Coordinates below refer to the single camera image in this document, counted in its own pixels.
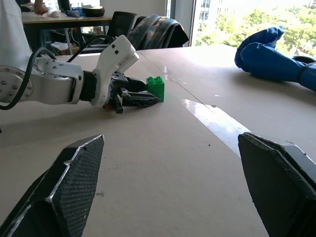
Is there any person in white shirt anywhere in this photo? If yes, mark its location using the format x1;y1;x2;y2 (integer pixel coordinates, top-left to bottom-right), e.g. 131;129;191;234
0;0;49;73

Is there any black round container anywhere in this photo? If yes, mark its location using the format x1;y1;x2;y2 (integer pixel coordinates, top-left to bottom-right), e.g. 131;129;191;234
81;6;105;18

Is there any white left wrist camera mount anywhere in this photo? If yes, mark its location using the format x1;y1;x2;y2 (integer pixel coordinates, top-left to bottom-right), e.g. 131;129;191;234
89;34;140;108

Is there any black office chair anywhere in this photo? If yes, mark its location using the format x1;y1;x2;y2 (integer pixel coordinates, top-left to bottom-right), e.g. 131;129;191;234
106;11;138;38

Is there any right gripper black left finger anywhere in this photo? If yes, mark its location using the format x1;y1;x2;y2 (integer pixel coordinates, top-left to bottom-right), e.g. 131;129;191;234
0;134;105;237

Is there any dark jacket on chair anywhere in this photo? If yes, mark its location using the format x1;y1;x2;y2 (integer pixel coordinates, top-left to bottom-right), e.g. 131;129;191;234
126;14;190;51

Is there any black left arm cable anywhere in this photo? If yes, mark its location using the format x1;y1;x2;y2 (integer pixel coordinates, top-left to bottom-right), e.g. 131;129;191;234
0;34;117;111

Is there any blue padded glove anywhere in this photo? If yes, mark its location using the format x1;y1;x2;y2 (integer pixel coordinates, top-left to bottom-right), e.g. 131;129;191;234
234;25;316;93

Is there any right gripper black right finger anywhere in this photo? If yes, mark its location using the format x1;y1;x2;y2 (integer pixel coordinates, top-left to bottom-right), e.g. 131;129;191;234
237;132;316;237

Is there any wooden background desk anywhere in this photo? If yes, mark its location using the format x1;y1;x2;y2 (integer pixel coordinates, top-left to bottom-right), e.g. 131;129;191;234
21;14;113;55

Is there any green toy brick cube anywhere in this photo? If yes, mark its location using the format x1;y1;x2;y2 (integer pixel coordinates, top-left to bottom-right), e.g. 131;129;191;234
146;76;165;103

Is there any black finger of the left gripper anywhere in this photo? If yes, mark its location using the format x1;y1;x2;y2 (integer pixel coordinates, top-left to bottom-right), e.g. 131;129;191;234
126;77;149;93
121;90;162;109

